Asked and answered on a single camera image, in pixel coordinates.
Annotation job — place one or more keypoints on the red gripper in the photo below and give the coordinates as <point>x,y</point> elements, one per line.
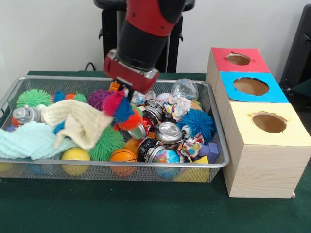
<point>131,77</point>

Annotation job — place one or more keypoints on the multicoloured spiky caterpillar toy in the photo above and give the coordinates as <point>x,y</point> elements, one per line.
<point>121,109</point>

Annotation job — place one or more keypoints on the cream waffle cloth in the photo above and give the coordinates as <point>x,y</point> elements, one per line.
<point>80,121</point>

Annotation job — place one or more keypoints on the shallow silver mesh bin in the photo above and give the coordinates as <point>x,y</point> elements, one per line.
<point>150,174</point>

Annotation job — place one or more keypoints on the wooden box with three holes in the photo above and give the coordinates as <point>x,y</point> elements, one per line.
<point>264,170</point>

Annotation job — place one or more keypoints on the purple spiky ball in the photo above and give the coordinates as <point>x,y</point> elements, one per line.
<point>97,98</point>

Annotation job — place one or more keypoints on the white baseball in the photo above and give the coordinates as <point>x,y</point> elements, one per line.
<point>164,98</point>

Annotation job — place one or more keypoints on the green spiky ball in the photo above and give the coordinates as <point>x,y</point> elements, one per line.
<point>34,98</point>
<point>107,143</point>

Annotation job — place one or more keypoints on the orange toy basketball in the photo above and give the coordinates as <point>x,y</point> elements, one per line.
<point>123,156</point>

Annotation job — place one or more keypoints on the globe print ball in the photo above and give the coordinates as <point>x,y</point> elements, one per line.
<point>166,156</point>

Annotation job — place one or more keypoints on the blue spiky ball with eyes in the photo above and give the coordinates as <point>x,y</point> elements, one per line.
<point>198,121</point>

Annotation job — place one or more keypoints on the yellow ball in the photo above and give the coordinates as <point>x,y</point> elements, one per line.
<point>75,155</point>

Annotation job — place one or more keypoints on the light blue waffle cloth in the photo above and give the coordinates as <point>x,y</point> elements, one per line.
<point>26,140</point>

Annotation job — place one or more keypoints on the dark green tablecloth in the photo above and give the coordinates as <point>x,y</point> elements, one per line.
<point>121,208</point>
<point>302,88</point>

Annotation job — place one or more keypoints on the black upright panel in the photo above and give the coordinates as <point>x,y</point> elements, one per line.
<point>298,48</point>

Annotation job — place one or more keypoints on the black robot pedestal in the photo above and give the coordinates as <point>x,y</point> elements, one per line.
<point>109,36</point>

